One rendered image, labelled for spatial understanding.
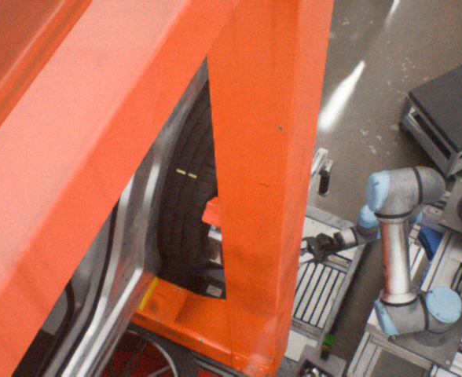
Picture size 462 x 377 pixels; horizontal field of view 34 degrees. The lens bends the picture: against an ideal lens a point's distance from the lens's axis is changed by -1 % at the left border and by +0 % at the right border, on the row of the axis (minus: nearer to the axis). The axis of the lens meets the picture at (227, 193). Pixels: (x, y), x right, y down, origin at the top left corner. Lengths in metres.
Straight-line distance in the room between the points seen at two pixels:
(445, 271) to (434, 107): 1.10
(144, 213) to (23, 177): 1.77
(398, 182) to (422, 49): 2.19
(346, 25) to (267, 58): 3.25
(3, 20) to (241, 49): 0.83
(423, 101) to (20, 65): 3.40
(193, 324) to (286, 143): 1.42
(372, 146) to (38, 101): 3.33
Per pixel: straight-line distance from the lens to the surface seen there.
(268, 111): 1.29
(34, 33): 0.38
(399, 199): 2.27
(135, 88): 0.69
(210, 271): 3.32
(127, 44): 0.71
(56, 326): 2.71
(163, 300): 2.79
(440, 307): 2.44
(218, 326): 2.60
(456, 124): 3.68
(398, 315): 2.42
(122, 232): 2.34
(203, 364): 3.13
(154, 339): 2.94
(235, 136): 1.40
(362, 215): 2.63
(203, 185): 2.48
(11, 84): 0.37
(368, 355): 3.22
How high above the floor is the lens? 3.27
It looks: 61 degrees down
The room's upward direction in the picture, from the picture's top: 3 degrees counter-clockwise
